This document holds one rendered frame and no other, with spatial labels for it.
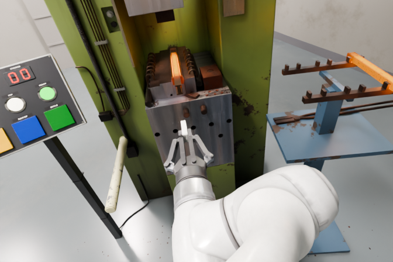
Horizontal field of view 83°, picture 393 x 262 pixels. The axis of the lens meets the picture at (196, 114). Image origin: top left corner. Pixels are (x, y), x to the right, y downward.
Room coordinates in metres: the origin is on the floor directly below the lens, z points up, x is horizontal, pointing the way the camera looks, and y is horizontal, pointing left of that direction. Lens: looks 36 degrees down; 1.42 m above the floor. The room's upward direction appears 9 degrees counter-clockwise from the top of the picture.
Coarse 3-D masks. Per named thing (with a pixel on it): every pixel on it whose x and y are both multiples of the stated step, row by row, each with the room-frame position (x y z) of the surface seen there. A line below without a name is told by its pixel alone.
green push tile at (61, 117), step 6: (54, 108) 0.70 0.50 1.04; (60, 108) 0.70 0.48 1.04; (66, 108) 0.71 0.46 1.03; (48, 114) 0.68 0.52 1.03; (54, 114) 0.69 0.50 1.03; (60, 114) 0.69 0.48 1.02; (66, 114) 0.70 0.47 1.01; (48, 120) 0.67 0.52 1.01; (54, 120) 0.67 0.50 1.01; (60, 120) 0.68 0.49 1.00; (66, 120) 0.68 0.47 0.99; (72, 120) 0.69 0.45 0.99; (54, 126) 0.66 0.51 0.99; (60, 126) 0.66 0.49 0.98
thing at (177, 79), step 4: (172, 56) 1.11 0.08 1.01; (176, 56) 1.10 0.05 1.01; (172, 60) 1.05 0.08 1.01; (176, 60) 1.05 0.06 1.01; (176, 64) 1.00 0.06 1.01; (176, 68) 0.95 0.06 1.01; (176, 72) 0.91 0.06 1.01; (176, 76) 0.85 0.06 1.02; (180, 76) 0.85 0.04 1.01; (172, 80) 0.85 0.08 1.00; (176, 80) 0.81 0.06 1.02; (180, 80) 0.80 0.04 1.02; (176, 84) 0.77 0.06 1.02; (180, 84) 0.77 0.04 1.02; (176, 88) 0.81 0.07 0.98; (180, 88) 0.78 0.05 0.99; (180, 92) 0.77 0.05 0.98
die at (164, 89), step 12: (168, 48) 1.27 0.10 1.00; (180, 48) 1.26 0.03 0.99; (156, 60) 1.16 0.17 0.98; (168, 60) 1.11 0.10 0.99; (180, 60) 1.08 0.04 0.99; (156, 72) 1.01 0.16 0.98; (168, 72) 0.96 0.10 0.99; (180, 72) 0.92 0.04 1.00; (192, 72) 0.92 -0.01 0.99; (156, 84) 0.88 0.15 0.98; (168, 84) 0.86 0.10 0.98; (192, 84) 0.87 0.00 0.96; (156, 96) 0.86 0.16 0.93; (168, 96) 0.86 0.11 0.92
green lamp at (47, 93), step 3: (45, 87) 0.74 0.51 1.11; (48, 87) 0.74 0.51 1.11; (42, 90) 0.73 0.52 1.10; (45, 90) 0.73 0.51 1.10; (48, 90) 0.74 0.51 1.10; (51, 90) 0.74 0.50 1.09; (42, 93) 0.72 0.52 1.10; (45, 93) 0.73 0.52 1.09; (48, 93) 0.73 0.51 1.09; (51, 93) 0.73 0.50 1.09; (42, 96) 0.72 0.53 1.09; (45, 96) 0.72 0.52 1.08; (48, 96) 0.72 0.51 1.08; (51, 96) 0.72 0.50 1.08
